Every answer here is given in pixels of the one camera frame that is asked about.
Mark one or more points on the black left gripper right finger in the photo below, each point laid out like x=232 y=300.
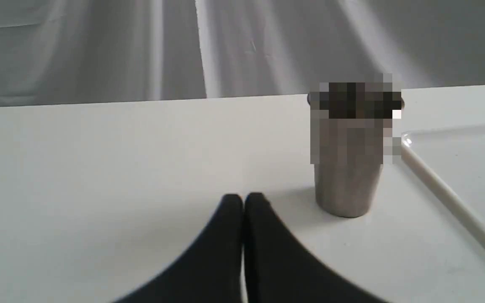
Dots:
x=279 y=269

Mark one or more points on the stainless steel cup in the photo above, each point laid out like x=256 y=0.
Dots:
x=351 y=135

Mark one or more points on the grey fabric backdrop curtain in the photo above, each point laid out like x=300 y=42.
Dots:
x=56 y=52

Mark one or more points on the white plastic tray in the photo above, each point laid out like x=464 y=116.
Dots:
x=451 y=163

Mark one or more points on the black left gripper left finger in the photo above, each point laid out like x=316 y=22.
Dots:
x=209 y=270

